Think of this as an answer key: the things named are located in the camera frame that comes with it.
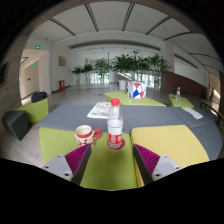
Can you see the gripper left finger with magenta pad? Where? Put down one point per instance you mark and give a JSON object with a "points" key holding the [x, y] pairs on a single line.
{"points": [[71, 166]]}

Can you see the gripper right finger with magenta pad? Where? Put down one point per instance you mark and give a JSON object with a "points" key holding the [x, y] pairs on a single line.
{"points": [[150, 166]]}

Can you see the clear water bottle red cap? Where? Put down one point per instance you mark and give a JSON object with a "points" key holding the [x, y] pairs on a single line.
{"points": [[115, 124]]}

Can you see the distant water bottle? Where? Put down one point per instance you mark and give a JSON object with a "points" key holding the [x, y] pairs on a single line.
{"points": [[178, 93]]}

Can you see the yellow seat cushion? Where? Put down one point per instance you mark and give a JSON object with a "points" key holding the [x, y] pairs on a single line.
{"points": [[176, 141]]}

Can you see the red and white mug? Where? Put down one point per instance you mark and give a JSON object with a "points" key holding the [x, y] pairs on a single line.
{"points": [[85, 134]]}

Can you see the green seat cushion near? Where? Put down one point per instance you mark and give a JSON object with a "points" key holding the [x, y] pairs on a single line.
{"points": [[106, 169]]}

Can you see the round red coaster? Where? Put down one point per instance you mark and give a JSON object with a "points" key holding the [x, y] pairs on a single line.
{"points": [[123, 145]]}

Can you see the open magazine on grey seat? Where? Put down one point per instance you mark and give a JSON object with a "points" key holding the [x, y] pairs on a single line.
{"points": [[100, 110]]}

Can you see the green armchair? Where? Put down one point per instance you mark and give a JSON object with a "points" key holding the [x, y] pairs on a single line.
{"points": [[35, 111]]}

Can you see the grey sofa platform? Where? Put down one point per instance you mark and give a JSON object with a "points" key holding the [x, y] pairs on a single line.
{"points": [[68, 117]]}

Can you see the booklet with yellow edge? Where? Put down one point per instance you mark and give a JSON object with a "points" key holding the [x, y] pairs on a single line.
{"points": [[192, 112]]}

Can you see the dark grey ottoman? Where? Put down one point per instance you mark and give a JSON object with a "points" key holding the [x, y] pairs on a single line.
{"points": [[16, 123]]}

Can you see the black bag on armchair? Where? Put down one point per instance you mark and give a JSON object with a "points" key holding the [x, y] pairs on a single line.
{"points": [[38, 97]]}

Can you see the white cube with coloured triangles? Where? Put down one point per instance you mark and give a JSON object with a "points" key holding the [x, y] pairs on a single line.
{"points": [[136, 90]]}

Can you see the red fire extinguisher box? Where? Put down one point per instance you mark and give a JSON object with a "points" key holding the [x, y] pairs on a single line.
{"points": [[61, 85]]}

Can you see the wooden bench right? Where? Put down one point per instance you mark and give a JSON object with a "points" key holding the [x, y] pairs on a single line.
{"points": [[206, 104]]}

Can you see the row of potted plants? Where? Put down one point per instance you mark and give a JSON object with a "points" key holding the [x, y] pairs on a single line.
{"points": [[127, 63]]}

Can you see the framed wall picture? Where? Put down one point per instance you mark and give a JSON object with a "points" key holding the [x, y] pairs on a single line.
{"points": [[62, 61]]}

